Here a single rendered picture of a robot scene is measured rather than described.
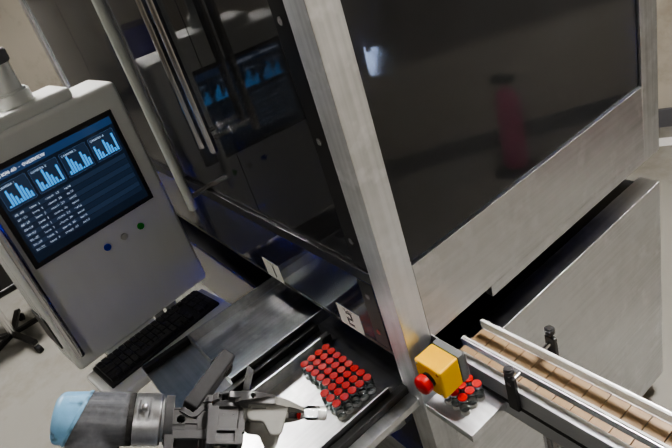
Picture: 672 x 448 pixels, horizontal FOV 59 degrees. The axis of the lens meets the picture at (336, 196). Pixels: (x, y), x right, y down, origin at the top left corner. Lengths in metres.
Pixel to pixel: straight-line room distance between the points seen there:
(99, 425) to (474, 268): 0.79
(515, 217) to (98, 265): 1.24
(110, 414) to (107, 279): 1.07
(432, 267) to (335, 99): 0.43
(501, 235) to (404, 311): 0.30
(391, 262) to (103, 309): 1.13
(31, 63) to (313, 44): 4.67
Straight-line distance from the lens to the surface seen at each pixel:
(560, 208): 1.53
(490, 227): 1.33
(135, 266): 2.02
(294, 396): 1.48
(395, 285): 1.16
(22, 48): 5.50
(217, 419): 0.96
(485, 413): 1.33
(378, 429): 1.35
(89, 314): 2.00
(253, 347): 1.65
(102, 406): 0.96
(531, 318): 1.58
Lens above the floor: 1.91
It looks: 28 degrees down
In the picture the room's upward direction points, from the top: 18 degrees counter-clockwise
